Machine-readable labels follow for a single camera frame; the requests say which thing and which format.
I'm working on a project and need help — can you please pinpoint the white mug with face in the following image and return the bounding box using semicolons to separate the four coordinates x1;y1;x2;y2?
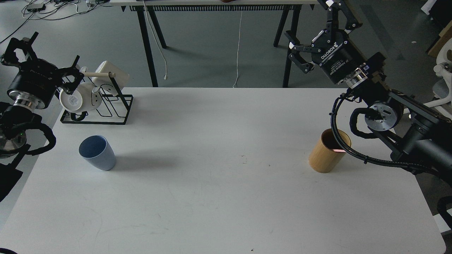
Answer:
59;82;102;114

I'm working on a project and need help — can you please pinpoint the floor cables and power strip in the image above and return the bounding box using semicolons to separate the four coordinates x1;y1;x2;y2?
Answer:
0;0;111;44

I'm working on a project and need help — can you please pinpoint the black wire mug rack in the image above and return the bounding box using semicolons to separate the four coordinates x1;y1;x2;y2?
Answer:
60;71;134;125

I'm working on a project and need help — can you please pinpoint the bamboo cylindrical holder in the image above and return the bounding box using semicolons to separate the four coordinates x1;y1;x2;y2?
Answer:
308;128;346;173

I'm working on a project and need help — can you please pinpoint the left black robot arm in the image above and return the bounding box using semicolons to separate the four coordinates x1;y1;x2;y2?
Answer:
0;32;84;200

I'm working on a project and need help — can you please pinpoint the white office chair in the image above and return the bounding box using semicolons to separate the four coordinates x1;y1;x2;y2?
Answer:
424;43;452;119

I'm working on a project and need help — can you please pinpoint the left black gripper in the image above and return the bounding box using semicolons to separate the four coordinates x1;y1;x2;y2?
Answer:
0;31;85;110

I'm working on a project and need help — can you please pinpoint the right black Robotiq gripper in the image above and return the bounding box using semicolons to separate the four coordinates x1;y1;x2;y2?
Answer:
285;0;368;86

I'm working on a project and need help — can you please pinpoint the light blue plastic cup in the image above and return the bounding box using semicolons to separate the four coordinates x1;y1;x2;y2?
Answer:
78;135;117;171

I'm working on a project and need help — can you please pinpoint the black trestle background table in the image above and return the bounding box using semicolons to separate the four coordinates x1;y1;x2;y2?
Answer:
109;0;325;88

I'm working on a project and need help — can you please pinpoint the white hanging cable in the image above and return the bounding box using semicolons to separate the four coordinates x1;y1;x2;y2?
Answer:
232;11;243;88

